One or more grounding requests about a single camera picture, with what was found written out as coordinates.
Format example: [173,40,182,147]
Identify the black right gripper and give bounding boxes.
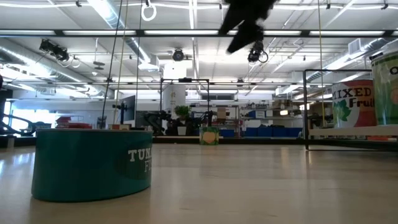
[219,0,277,54]

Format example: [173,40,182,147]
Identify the small green box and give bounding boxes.
[199,126,220,146]

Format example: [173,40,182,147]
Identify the green oranges can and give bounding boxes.
[370,50,398,126]

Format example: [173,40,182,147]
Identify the teal tuna fish can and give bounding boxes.
[30,128,154,203]

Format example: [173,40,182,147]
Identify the metal storage rack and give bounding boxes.
[238,104,304,129]

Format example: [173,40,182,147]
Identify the green potted plant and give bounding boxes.
[174,105,191,136]

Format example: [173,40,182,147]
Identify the mixed fruit can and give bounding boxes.
[331,78,377,129]

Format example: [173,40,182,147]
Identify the black monitor on stand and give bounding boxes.
[112,95,137,125]

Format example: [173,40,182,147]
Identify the small brown box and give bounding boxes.
[108,123,132,131]

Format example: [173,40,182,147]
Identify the red equipment pile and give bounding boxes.
[55,116,93,129]

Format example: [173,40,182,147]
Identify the black curved equipment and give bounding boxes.
[0,74,52,138]

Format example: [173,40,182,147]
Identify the black hanging camera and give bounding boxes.
[39,39,70,62]
[172,48,185,62]
[247,40,269,63]

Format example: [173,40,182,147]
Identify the black overhead frame bar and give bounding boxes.
[0,29,398,39]

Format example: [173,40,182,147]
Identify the white cable loop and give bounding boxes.
[141,0,157,22]

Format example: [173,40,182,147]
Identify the silver ventilation duct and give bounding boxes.
[86,0,152,64]

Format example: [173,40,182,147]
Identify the thin black hanging cable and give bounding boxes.
[135,0,144,128]

